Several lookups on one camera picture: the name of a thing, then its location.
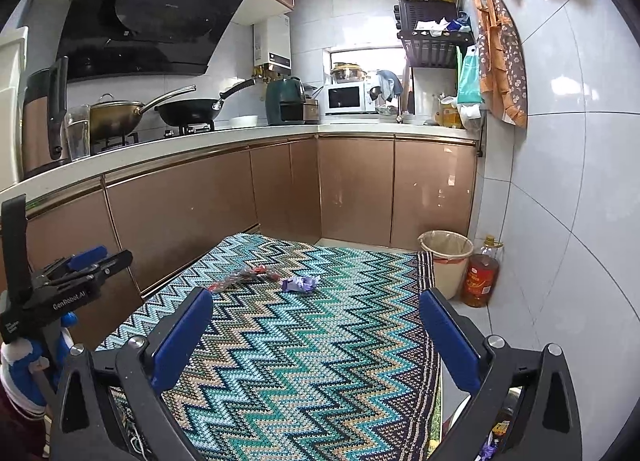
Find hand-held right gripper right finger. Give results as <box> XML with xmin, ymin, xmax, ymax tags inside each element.
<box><xmin>419</xmin><ymin>287</ymin><xmax>593</xmax><ymax>461</ymax></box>

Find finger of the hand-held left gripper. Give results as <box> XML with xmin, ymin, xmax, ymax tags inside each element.
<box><xmin>47</xmin><ymin>250</ymin><xmax>134</xmax><ymax>288</ymax></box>
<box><xmin>32</xmin><ymin>245</ymin><xmax>108</xmax><ymax>283</ymax></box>

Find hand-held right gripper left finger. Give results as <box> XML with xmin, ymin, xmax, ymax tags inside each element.
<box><xmin>47</xmin><ymin>287</ymin><xmax>215</xmax><ymax>461</ymax></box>

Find clear wrapper with red print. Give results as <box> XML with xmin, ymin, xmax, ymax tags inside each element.
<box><xmin>210</xmin><ymin>265</ymin><xmax>279</xmax><ymax>292</ymax></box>

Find round waste bin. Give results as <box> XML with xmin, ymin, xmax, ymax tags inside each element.
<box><xmin>442</xmin><ymin>386</ymin><xmax>526</xmax><ymax>461</ymax></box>

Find purple snack wrapper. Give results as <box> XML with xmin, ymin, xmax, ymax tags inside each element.
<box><xmin>281</xmin><ymin>275</ymin><xmax>320</xmax><ymax>294</ymax></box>

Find person's left forearm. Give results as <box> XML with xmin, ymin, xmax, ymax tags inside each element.
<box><xmin>0</xmin><ymin>388</ymin><xmax>51</xmax><ymax>461</ymax></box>

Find person's left hand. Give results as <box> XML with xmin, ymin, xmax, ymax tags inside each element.
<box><xmin>0</xmin><ymin>313</ymin><xmax>78</xmax><ymax>412</ymax></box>

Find large cooking oil bottle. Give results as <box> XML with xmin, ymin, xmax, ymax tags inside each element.
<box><xmin>461</xmin><ymin>235</ymin><xmax>503</xmax><ymax>308</ymax></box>

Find beige waste bin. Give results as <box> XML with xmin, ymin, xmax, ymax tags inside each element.
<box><xmin>417</xmin><ymin>230</ymin><xmax>474</xmax><ymax>299</ymax></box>

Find brown kitchen base cabinets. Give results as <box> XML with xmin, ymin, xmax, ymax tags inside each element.
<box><xmin>0</xmin><ymin>133</ymin><xmax>478</xmax><ymax>342</ymax></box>

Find zigzag woven mat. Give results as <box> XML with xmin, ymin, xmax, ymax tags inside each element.
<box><xmin>95</xmin><ymin>233</ymin><xmax>443</xmax><ymax>461</ymax></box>

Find glass jar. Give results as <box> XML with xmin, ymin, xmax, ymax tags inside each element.
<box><xmin>62</xmin><ymin>106</ymin><xmax>93</xmax><ymax>162</ymax></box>

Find gas stove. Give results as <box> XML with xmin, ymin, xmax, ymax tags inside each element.
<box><xmin>87</xmin><ymin>123</ymin><xmax>216</xmax><ymax>154</ymax></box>

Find black frying pan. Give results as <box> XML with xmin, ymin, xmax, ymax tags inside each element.
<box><xmin>154</xmin><ymin>78</ymin><xmax>257</xmax><ymax>128</ymax></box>

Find white appliance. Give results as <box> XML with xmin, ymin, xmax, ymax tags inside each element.
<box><xmin>0</xmin><ymin>27</ymin><xmax>30</xmax><ymax>192</ymax></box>

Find white kitchen countertop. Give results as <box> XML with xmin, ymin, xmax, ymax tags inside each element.
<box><xmin>0</xmin><ymin>123</ymin><xmax>478</xmax><ymax>206</ymax></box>

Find clear plastic bag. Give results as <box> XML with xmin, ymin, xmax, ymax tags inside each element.
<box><xmin>457</xmin><ymin>103</ymin><xmax>483</xmax><ymax>132</ymax></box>

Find small cooking oil bottle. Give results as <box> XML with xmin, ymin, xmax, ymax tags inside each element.
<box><xmin>439</xmin><ymin>96</ymin><xmax>463</xmax><ymax>129</ymax></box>

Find green air fryer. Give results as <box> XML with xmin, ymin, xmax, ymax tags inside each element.
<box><xmin>265</xmin><ymin>77</ymin><xmax>307</xmax><ymax>126</ymax></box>

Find black range hood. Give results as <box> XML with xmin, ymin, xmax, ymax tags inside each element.
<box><xmin>55</xmin><ymin>0</ymin><xmax>261</xmax><ymax>82</ymax></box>

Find green shopping bag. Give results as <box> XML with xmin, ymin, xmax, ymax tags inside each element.
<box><xmin>456</xmin><ymin>47</ymin><xmax>483</xmax><ymax>106</ymax></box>

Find white microwave oven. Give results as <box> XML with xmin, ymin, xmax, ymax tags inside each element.
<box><xmin>326</xmin><ymin>82</ymin><xmax>378</xmax><ymax>116</ymax></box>

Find white water heater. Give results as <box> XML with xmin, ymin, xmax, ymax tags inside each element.
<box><xmin>252</xmin><ymin>15</ymin><xmax>292</xmax><ymax>72</ymax></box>

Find blue cloth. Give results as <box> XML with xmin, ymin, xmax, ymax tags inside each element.
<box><xmin>369</xmin><ymin>70</ymin><xmax>403</xmax><ymax>102</ymax></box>

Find orange patterned apron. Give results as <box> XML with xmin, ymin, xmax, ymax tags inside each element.
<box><xmin>472</xmin><ymin>0</ymin><xmax>528</xmax><ymax>129</ymax></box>

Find kitchen window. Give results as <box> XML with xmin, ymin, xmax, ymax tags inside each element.
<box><xmin>330</xmin><ymin>47</ymin><xmax>408</xmax><ymax>86</ymax></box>

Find black wall rack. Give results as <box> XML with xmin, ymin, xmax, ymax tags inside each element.
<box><xmin>390</xmin><ymin>0</ymin><xmax>476</xmax><ymax>69</ymax></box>

